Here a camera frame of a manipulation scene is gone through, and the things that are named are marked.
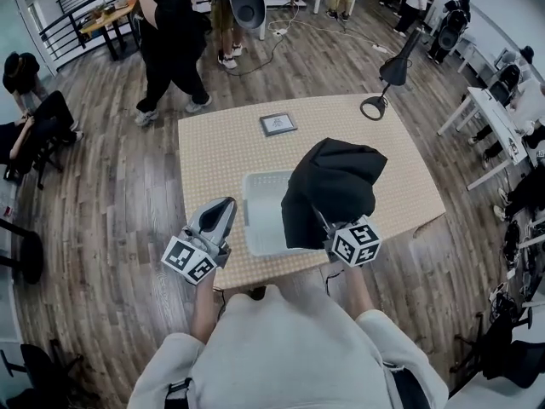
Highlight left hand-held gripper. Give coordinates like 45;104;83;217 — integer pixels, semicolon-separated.
160;197;238;286

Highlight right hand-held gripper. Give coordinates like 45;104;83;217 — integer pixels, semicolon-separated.
313;205;383;268

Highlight black garment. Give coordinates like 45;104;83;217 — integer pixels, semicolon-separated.
280;137;389;251

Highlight white plastic laundry basket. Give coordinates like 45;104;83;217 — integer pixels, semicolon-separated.
241;169;333;257

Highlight person's right forearm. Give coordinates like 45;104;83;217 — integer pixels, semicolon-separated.
340;262;376;322

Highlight person's left forearm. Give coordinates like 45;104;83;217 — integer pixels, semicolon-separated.
189;270;227;348

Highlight beige dotted tablecloth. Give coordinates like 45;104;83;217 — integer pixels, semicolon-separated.
177;94;447;291

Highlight black framed picture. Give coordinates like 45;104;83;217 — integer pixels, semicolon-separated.
259;112;299;138

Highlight person's grey sweatshirt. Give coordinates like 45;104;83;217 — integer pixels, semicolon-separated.
127;285;450;409

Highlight black desk lamp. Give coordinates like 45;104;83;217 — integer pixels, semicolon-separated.
359;27;423;122

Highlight black round stool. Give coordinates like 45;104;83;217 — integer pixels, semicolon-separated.
0;218;45;285

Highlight black office chair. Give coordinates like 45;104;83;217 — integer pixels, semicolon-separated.
0;338;85;409
450;308;545;390

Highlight grey backpack shell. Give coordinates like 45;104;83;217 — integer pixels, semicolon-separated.
227;0;267;32

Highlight wooden table with black legs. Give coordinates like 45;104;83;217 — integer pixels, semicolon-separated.
78;0;141;62

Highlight white desk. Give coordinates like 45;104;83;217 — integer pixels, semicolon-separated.
442;325;545;409

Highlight black metal railing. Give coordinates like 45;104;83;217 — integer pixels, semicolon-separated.
39;0;142;72

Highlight black shoulder strap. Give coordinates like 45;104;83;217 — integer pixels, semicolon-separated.
164;377;193;409
382;362;432;409

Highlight bundle of black cables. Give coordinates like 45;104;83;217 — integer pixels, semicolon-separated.
502;219;534;273

